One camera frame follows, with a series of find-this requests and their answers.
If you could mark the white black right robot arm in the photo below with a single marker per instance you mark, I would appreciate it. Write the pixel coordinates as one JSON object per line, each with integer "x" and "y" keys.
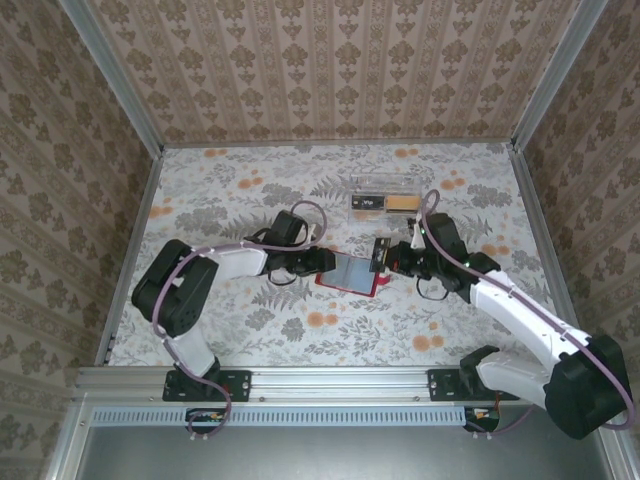
{"x": 520, "y": 310}

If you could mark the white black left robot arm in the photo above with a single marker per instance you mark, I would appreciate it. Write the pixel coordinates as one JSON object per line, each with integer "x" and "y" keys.
{"x": 240, "y": 260}

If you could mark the orange card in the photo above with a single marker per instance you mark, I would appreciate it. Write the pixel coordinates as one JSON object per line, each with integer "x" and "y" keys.
{"x": 402, "y": 203}

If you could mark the black card with white print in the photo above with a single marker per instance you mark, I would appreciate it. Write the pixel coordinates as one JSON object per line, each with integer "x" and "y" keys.
{"x": 367, "y": 203}

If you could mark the clear plastic box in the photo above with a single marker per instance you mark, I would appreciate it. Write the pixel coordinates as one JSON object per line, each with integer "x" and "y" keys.
{"x": 385, "y": 219}

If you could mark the small connector board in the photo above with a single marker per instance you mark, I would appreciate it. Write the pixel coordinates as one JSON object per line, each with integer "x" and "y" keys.
{"x": 205, "y": 416}
{"x": 482, "y": 415}

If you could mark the grey metal sheet panel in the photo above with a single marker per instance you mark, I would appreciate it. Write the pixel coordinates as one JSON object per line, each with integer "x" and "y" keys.
{"x": 350, "y": 455}

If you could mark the aluminium table end rail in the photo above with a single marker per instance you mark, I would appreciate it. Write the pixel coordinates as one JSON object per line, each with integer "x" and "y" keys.
{"x": 300, "y": 144}

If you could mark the aluminium table side rail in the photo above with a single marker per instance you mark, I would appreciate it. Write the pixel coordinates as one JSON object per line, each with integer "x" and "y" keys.
{"x": 546, "y": 225}
{"x": 141, "y": 210}

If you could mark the aluminium table edge rail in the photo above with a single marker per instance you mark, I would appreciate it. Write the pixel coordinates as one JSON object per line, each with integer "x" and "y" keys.
{"x": 340, "y": 382}

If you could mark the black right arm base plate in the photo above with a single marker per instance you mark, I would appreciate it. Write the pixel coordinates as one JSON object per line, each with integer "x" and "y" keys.
{"x": 442, "y": 385}

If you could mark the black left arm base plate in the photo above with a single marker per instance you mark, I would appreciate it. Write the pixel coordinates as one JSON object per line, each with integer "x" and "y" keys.
{"x": 235, "y": 385}

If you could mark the aluminium frame post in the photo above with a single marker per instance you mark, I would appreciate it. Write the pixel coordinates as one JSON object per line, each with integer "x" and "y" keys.
{"x": 114, "y": 75}
{"x": 559, "y": 75}

